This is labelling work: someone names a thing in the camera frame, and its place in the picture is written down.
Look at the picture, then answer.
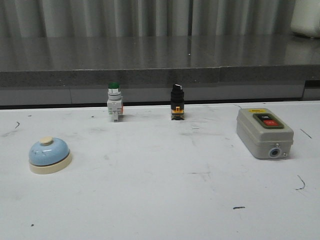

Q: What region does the grey stone counter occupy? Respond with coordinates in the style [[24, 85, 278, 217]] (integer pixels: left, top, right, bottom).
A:
[[0, 34, 320, 108]]

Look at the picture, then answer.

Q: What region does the grey pleated curtain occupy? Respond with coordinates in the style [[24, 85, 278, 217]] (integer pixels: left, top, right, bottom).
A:
[[0, 0, 295, 38]]

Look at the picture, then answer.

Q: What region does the grey on-off switch box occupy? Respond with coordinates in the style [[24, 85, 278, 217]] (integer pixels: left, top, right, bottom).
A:
[[236, 108, 294, 159]]

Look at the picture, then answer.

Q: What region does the green pushbutton switch module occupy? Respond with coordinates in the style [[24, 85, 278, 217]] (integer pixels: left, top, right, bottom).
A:
[[107, 82, 124, 122]]

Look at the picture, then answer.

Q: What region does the blue and cream desk bell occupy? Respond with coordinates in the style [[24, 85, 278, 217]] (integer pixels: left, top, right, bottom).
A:
[[28, 136, 72, 175]]

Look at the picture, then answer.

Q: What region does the white appliance on counter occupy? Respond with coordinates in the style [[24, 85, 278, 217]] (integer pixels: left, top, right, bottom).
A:
[[290, 0, 320, 38]]

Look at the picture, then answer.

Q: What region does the black selector switch module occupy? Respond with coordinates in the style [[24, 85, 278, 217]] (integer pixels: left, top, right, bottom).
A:
[[170, 84, 185, 120]]

